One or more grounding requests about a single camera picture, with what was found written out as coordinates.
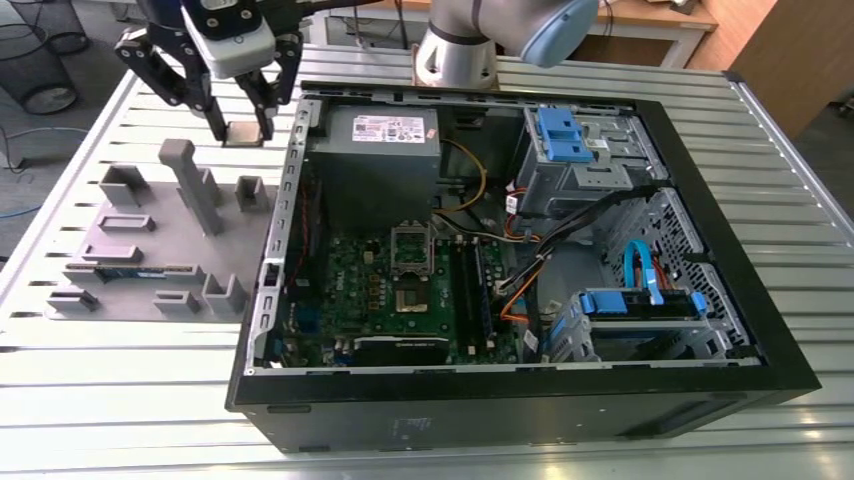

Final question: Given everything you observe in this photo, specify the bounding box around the black graphics card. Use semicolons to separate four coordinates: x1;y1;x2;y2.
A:
350;333;450;367

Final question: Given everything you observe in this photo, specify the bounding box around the grey power supply unit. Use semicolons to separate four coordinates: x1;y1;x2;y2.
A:
302;104;446;232

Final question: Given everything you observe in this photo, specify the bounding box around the silver CPU chip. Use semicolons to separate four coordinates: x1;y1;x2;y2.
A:
221;119;266;150

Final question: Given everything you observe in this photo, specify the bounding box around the black RAM slot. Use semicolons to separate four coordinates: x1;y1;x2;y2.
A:
464;237;487;354
453;237;477;354
446;237;471;354

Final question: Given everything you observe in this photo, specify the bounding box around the hard disk in blue carrier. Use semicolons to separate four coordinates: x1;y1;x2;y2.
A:
576;289;709;322

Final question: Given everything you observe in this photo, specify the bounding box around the metal optical drive cage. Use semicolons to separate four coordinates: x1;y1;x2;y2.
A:
513;103;669;220

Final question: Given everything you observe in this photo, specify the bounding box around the wooden desk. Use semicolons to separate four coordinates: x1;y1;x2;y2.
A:
592;0;720;71

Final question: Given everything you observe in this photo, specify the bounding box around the blue drive bay latch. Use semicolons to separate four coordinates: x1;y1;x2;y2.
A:
533;107;596;164

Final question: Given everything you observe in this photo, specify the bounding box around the green Dell motherboard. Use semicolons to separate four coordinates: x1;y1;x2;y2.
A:
277;222;529;367

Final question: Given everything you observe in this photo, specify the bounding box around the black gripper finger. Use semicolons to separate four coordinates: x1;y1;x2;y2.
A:
110;28;229;145
232;30;306;142

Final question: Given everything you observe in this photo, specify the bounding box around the black sleeved cable bundle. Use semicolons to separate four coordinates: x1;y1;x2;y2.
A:
496;182;676;296

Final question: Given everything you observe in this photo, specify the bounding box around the white black green wire bundle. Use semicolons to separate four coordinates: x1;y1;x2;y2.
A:
430;210;535;244

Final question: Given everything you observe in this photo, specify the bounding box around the grey parts rack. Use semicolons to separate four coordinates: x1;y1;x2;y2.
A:
42;138;281;324

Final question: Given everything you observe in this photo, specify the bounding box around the wooden cabinet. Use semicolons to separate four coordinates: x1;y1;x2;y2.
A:
725;0;854;141

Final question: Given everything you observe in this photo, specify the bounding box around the green RAM stick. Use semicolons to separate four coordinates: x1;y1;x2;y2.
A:
65;263;198;282

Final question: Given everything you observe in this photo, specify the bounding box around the black PC case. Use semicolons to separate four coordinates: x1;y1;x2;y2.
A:
222;79;821;454

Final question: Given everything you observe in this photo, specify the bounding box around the CPU socket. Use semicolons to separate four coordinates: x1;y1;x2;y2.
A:
390;277;436;315

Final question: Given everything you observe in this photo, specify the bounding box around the metal socket cover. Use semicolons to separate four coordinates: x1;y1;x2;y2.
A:
386;221;440;277

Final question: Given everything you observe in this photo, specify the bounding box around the blue flat data cable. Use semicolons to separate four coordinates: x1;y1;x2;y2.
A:
621;239;668;306

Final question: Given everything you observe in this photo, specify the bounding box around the black wire mesh bin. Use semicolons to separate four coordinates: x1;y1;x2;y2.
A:
25;0;92;57
0;22;80;117

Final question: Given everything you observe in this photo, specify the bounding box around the red orange yellow wire bundle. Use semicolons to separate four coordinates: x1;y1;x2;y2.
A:
500;219;543;247

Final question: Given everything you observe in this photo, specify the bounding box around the metal disk bay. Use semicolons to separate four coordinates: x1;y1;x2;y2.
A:
540;288;759;365

